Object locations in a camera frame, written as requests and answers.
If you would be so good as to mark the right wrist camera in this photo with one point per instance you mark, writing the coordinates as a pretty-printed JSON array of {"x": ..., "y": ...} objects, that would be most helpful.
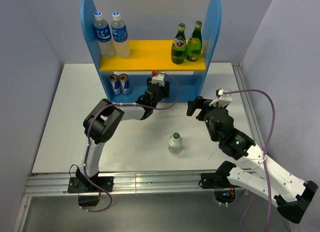
[{"x": 222, "y": 98}]

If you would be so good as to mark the Pocari Sweat bottle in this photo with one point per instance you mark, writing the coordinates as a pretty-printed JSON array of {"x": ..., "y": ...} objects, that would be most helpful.
[
  {"x": 120, "y": 36},
  {"x": 103, "y": 35}
]

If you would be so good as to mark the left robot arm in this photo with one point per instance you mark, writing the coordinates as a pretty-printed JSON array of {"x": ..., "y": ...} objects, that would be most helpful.
[{"x": 102, "y": 122}]

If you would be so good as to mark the red bull can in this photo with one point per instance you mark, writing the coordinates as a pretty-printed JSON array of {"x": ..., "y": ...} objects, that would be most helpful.
[
  {"x": 115, "y": 84},
  {"x": 124, "y": 84}
]

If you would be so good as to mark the green Perrier lemon bottle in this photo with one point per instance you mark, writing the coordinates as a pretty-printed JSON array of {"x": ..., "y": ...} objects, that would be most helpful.
[{"x": 194, "y": 45}]

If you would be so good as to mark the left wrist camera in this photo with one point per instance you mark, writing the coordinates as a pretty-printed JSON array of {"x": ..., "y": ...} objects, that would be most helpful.
[{"x": 158, "y": 77}]

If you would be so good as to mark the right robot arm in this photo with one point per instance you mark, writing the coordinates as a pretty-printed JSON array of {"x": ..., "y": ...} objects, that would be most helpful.
[{"x": 251, "y": 170}]

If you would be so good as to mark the right Red Bull can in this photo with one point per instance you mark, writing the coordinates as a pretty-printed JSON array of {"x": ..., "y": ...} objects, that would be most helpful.
[{"x": 124, "y": 84}]

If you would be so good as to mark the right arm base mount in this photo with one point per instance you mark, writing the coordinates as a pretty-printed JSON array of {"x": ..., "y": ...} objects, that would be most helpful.
[{"x": 224, "y": 192}]

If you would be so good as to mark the aluminium mounting rail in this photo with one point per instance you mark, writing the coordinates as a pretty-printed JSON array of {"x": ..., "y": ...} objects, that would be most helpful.
[{"x": 123, "y": 183}]

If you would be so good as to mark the green Perrier bottle red label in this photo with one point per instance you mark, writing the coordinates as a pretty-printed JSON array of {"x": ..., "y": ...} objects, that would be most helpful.
[{"x": 179, "y": 46}]

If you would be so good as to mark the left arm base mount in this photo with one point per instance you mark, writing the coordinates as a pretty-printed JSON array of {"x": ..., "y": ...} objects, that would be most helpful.
[{"x": 89, "y": 195}]

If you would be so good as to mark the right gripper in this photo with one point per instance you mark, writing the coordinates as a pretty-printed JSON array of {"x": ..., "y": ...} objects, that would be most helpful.
[{"x": 199, "y": 102}]

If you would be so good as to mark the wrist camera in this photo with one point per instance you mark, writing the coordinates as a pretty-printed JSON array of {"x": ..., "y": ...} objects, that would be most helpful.
[
  {"x": 222, "y": 98},
  {"x": 158, "y": 77}
]

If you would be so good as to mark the clear glass bottle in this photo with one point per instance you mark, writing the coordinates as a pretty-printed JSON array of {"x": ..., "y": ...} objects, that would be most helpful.
[{"x": 175, "y": 143}]

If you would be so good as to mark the blue and yellow shelf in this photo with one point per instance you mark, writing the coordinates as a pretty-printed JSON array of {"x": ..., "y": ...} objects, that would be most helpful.
[{"x": 153, "y": 55}]

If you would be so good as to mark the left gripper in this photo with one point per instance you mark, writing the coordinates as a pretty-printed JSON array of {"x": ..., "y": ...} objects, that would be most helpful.
[{"x": 165, "y": 92}]

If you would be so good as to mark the left Red Bull can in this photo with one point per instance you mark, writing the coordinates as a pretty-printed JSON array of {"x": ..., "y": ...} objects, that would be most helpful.
[{"x": 115, "y": 84}]

